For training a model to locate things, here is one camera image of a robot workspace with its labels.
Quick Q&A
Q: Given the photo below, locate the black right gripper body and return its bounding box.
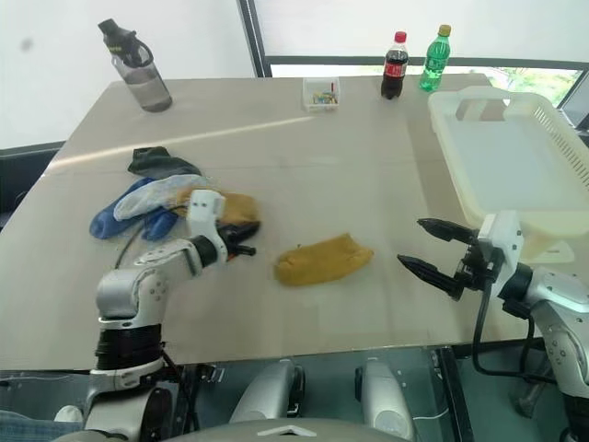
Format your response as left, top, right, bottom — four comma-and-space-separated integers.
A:
453, 238, 502, 293

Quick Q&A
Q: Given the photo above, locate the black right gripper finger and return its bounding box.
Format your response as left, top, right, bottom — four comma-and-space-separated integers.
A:
416, 217, 480, 246
396, 253, 467, 301

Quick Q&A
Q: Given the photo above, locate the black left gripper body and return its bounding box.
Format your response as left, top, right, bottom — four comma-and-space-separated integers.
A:
217, 226, 244, 264

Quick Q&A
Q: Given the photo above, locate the mustard yellow sock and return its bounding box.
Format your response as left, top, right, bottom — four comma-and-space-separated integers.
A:
176, 187, 262, 232
273, 232, 375, 288

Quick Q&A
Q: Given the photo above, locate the white plastic basket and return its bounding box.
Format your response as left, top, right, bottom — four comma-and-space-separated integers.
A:
427, 85, 589, 264

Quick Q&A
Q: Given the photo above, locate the light blue speckled sock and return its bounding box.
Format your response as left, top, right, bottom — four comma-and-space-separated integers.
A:
112, 173, 218, 222

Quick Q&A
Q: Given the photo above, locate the dark grey sock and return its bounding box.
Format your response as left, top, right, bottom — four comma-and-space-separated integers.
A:
127, 145, 204, 181

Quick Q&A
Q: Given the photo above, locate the silver rounded robot leg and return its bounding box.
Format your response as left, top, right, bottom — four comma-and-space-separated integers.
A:
228, 358, 306, 425
353, 358, 417, 441

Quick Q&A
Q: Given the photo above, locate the clear plastic box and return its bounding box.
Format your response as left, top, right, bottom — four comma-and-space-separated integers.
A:
301, 76, 342, 112

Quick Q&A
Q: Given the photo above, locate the green soda bottle yellow cap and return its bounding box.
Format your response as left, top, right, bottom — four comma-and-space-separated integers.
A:
418, 23, 453, 92

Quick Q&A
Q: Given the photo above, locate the cola bottle red cap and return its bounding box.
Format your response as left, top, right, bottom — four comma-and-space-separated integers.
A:
379, 30, 410, 100

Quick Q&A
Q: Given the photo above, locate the grey transparent water bottle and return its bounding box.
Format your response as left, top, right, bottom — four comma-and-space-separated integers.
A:
97, 17, 174, 113

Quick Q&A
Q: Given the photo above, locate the dark laptop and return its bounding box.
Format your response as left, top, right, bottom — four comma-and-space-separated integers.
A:
557, 70, 589, 126

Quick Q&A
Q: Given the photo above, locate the grey robot torso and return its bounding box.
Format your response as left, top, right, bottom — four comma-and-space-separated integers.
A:
156, 415, 386, 442

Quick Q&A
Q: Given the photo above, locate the dark seat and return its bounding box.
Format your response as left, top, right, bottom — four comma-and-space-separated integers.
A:
0, 141, 64, 227

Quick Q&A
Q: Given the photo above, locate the blue jeans leg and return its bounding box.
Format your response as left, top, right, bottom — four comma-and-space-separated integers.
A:
0, 408, 85, 442

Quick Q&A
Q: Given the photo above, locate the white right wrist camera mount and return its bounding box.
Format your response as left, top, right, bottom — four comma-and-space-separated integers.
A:
477, 210, 524, 283

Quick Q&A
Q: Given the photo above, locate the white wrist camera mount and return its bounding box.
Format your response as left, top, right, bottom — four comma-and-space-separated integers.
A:
477, 210, 524, 283
185, 188, 228, 267

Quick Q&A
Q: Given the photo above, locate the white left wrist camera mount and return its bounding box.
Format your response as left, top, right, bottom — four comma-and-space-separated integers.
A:
185, 188, 228, 267

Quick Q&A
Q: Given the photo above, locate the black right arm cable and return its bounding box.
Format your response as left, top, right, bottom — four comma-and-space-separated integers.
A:
471, 275, 559, 387

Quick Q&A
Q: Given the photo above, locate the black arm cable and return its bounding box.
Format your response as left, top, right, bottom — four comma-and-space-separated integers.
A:
114, 205, 188, 269
471, 275, 559, 387

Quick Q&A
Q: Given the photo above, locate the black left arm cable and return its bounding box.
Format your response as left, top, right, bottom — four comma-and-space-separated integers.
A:
114, 205, 188, 269

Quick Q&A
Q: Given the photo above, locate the black table frame leg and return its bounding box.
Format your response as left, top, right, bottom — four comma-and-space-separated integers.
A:
429, 346, 476, 442

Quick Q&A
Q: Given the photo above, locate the black window frame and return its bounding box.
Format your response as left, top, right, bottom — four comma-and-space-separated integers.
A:
237, 0, 589, 79

